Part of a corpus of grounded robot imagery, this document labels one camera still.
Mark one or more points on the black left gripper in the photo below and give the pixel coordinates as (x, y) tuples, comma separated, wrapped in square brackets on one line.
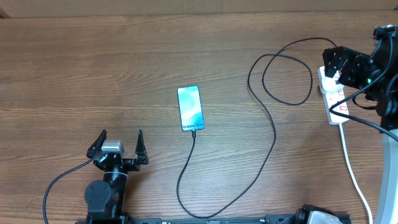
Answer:
[(134, 164)]

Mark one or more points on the black smartphone with blue screen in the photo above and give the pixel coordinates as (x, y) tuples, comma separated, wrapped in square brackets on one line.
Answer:
[(191, 114)]

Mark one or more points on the white charger plug adapter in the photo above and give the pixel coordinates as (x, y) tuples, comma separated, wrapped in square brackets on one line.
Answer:
[(330, 85)]

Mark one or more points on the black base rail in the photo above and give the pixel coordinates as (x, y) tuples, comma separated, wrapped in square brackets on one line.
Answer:
[(268, 219)]

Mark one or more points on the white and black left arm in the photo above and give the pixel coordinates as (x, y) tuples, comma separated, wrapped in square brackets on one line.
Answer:
[(105, 197)]

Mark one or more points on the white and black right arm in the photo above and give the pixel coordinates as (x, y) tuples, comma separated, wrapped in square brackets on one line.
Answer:
[(383, 91)]

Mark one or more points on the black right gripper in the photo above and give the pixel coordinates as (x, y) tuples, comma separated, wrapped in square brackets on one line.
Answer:
[(353, 66)]

